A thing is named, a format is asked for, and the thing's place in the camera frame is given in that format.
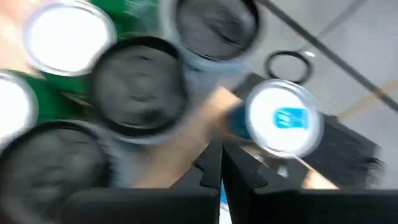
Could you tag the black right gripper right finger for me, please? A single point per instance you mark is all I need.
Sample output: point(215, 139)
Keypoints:
point(295, 208)

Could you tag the white Celsius drink can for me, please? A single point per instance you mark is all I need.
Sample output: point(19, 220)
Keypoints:
point(214, 28)
point(46, 174)
point(138, 90)

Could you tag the green Sprite soda can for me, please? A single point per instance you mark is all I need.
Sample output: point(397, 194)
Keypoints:
point(130, 18)
point(12, 105)
point(66, 37)

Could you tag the blue silver Red Bull can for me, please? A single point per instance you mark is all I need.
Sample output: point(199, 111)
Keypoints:
point(283, 124)
point(224, 199)

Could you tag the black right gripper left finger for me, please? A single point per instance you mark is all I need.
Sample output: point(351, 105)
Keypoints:
point(155, 208)

